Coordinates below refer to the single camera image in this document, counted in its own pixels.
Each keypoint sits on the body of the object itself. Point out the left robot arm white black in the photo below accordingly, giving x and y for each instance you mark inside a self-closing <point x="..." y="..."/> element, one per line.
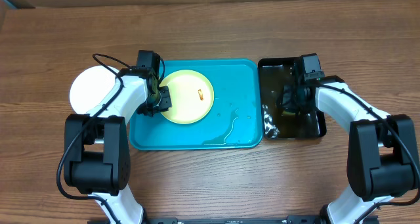
<point x="96" y="162"/>

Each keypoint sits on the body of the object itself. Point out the teal plastic tray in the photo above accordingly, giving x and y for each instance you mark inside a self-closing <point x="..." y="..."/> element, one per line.
<point x="234" y="121"/>

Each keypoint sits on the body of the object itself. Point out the yellow plate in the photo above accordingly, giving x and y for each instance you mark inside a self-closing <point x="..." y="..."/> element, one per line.
<point x="192" y="96"/>

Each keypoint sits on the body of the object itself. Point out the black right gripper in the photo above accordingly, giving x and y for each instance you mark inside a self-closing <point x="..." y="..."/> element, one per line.
<point x="293" y="106"/>

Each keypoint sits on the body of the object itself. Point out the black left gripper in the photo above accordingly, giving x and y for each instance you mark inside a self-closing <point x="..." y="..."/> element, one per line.
<point x="166" y="105"/>

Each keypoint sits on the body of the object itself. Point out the white plate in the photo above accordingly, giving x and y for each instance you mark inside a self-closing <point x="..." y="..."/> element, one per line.
<point x="90" y="87"/>

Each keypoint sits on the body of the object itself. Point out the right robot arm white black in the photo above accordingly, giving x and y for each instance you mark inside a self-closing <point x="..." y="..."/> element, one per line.
<point x="382" y="159"/>

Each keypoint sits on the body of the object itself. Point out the black water tray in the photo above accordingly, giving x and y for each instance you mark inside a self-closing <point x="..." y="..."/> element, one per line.
<point x="276" y="125"/>

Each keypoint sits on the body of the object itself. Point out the green yellow sponge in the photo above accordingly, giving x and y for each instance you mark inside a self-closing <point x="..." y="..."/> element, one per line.
<point x="287" y="113"/>

